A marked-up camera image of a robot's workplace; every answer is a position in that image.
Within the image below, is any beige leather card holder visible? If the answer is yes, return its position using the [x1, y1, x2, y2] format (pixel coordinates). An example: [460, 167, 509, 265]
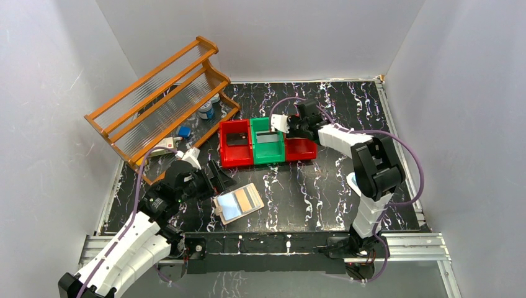
[213, 183, 265, 225]

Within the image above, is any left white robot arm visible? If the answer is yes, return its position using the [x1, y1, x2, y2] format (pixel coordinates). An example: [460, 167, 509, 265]
[58, 160, 236, 297]

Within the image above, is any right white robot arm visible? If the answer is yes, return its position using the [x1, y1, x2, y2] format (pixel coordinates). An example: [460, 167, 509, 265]
[271, 100, 406, 257]

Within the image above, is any silver card in bin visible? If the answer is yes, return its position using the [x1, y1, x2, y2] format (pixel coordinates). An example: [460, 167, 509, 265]
[256, 131, 279, 143]

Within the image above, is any black card in bin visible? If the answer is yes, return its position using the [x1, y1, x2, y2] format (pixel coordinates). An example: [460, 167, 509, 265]
[226, 132, 250, 147]

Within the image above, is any left red plastic bin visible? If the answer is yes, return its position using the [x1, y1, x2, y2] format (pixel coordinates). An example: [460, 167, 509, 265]
[219, 119, 254, 168]

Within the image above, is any red plastic bin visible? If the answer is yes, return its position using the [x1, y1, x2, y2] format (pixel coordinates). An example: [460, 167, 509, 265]
[219, 119, 254, 168]
[285, 138, 318, 161]

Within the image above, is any right red plastic bin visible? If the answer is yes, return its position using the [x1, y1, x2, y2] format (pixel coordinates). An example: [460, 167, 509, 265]
[285, 138, 318, 161]

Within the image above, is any green plastic bin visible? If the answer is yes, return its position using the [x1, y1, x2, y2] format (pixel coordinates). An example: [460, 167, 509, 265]
[250, 117, 285, 165]

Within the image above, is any small white red box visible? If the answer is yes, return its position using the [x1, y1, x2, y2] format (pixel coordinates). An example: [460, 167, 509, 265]
[151, 137, 183, 156]

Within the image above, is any small blue cube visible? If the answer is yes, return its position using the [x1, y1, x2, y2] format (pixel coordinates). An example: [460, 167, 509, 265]
[176, 126, 192, 138]

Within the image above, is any blue white round jar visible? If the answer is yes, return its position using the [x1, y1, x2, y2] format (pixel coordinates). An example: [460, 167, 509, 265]
[198, 101, 215, 120]

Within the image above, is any toothbrush blister pack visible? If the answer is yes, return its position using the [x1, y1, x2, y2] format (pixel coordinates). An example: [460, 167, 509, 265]
[346, 172, 362, 197]

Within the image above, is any orange wooden shelf rack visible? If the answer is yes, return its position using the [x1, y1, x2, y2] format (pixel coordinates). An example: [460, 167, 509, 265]
[84, 36, 241, 183]

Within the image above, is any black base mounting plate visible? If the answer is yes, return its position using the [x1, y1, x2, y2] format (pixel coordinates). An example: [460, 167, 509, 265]
[146, 231, 389, 284]

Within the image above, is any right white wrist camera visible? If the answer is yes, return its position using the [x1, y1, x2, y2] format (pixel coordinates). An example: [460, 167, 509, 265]
[270, 114, 290, 133]

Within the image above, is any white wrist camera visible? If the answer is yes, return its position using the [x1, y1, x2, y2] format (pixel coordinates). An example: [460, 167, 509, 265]
[181, 147, 202, 169]
[270, 114, 290, 133]

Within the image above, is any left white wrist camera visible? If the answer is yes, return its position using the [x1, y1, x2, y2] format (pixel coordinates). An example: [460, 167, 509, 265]
[181, 147, 202, 169]

